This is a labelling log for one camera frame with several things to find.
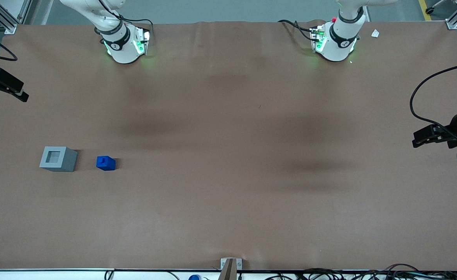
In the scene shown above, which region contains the black cable bundle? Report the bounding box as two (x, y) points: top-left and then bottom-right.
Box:
(265, 263), (457, 280)

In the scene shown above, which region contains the black chair caster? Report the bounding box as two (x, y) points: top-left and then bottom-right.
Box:
(425, 0), (448, 15)

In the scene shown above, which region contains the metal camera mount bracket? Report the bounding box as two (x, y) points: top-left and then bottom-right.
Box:
(219, 257), (243, 280)

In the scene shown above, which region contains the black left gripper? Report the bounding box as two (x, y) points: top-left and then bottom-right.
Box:
(412, 107), (457, 149)

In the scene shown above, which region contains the brown table cover sheet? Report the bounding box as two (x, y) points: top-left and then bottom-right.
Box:
(0, 19), (457, 271)

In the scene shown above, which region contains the long black arm cable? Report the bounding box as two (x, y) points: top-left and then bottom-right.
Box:
(410, 61), (457, 140)

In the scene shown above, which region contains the blue cube part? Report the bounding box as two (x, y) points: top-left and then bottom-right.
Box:
(96, 156), (116, 171)

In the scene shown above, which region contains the gray square base block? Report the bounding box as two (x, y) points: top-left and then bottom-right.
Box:
(39, 146), (78, 172)

